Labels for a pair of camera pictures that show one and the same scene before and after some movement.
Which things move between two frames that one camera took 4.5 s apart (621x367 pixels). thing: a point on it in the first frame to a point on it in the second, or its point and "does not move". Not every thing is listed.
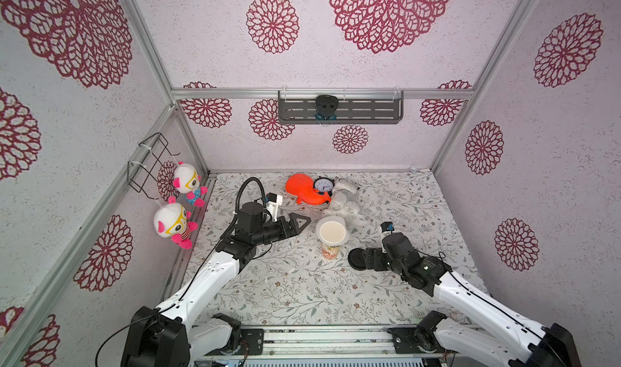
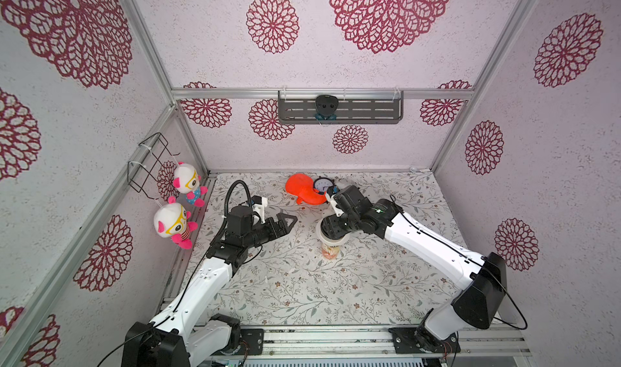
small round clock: [323, 184] does not move
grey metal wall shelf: [298, 107] does not move
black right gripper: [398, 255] to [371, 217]
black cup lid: [356, 259] to [334, 227]
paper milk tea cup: [331, 234] does not move
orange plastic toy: [301, 186] does not move
